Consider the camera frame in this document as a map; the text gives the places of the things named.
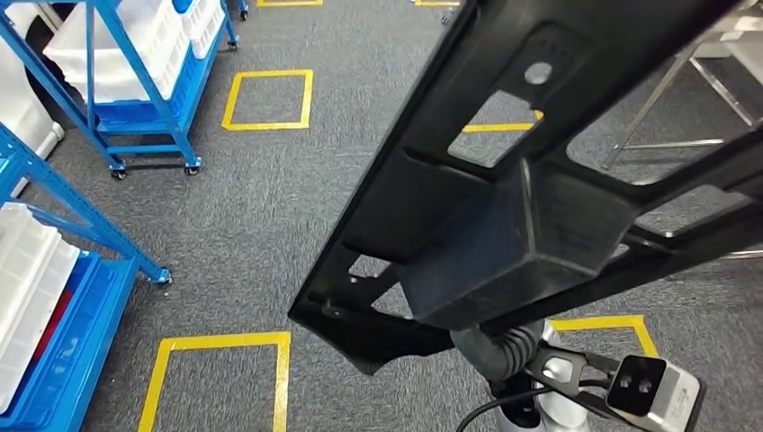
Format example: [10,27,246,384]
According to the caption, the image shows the stainless steel side table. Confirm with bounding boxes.
[600,12,763,261]

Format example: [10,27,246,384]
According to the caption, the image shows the blue metal shelf rack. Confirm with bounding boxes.
[0,121,175,432]

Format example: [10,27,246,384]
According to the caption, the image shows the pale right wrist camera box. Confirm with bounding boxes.
[606,355,707,432]

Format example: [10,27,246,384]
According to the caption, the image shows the white plastic bin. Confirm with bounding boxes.
[171,0,229,61]
[43,0,193,107]
[0,201,82,414]

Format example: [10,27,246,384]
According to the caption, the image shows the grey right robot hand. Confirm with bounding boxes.
[450,325,487,375]

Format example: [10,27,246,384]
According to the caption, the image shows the black plastic car part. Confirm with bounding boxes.
[287,0,763,377]

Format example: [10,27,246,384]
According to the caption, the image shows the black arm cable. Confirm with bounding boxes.
[455,384,555,432]

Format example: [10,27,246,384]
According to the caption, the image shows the blue wheeled shelf rack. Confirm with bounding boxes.
[0,0,253,181]

